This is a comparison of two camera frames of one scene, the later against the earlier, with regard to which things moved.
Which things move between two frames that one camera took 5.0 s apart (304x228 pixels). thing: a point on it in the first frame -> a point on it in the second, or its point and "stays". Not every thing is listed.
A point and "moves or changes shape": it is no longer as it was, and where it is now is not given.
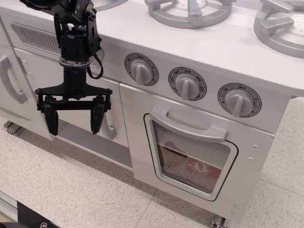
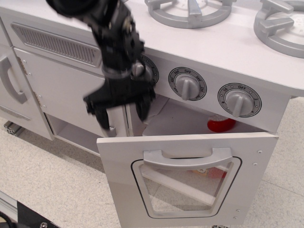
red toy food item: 213,170 -> 220,123
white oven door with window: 224,175 moves or changes shape
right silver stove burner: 264,29 stays
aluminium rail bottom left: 8,207 stays
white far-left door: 18,103 stays
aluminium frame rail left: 17,130 stays
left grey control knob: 141,69 stays
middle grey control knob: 187,83 stays
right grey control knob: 240,100 stays
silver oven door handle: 188,124 -> 157,157
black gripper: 73,94 -> 119,91
